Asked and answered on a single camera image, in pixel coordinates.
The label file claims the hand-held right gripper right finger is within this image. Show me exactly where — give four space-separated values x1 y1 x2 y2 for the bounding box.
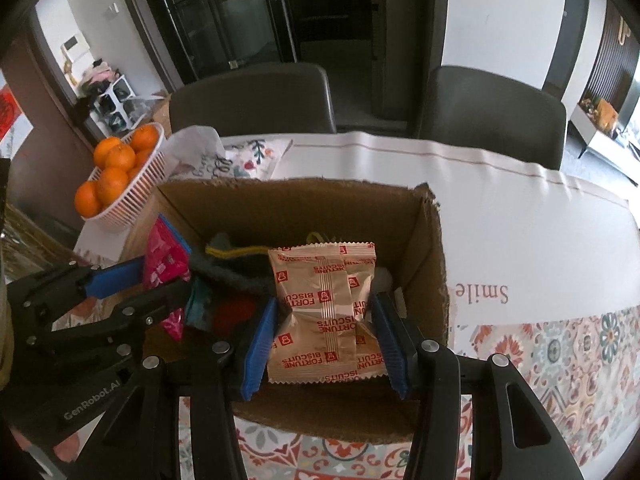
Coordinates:
369 291 586 480

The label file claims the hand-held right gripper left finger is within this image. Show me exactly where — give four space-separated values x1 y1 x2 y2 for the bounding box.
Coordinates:
92 296 280 480

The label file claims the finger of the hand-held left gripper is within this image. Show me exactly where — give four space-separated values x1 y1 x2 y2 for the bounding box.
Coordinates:
10 259 151 321
30 279 195 357

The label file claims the teal small packet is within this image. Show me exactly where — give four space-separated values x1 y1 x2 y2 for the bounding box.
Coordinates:
184 277 213 328

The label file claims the pink snack packet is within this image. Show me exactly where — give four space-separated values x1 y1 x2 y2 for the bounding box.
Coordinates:
141 214 193 341

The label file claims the tan biscuit packet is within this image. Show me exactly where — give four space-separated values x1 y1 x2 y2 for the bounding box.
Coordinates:
266 240 387 385

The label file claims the dark green fuzzy cloth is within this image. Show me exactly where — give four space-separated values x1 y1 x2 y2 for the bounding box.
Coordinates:
190 231 346 293

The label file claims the brown cardboard box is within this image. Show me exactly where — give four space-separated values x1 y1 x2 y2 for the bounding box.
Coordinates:
120 176 453 443

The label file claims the red knitted plush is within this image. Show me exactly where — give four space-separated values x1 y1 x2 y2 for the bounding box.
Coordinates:
207 294 258 338

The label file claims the white slatted basket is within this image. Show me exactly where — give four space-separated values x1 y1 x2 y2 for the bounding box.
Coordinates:
82 121 173 231

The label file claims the pile of oranges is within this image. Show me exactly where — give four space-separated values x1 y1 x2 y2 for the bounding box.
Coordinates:
74 126 160 218

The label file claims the floral printed plastic bag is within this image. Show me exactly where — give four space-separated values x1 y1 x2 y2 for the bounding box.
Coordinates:
162 126 294 182

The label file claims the small brown carton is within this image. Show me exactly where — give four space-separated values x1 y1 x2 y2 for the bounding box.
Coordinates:
150 91 173 128

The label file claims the white shoe rack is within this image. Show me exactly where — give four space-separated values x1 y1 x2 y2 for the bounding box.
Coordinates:
90 74 138 131

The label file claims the patterned printed tablecloth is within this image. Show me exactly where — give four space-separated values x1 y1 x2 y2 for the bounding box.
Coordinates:
75 131 640 480

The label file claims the pile of clothes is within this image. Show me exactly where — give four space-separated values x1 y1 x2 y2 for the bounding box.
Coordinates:
80 57 121 96

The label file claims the red paper decoration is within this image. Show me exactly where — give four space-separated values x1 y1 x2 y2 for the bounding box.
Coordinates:
0 85 21 131

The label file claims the grey dining chair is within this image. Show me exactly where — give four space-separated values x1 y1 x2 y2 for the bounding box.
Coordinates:
415 65 568 171
169 61 337 136

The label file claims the white intercom panel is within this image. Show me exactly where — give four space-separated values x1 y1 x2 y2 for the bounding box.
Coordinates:
60 32 91 63

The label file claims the black glass cabinet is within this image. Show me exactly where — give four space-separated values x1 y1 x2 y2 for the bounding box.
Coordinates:
120 0 436 133

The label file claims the white tv stand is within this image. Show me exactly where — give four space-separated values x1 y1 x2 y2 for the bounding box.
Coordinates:
570 102 640 186

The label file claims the orange bag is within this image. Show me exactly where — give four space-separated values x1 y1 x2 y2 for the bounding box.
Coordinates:
595 100 619 136

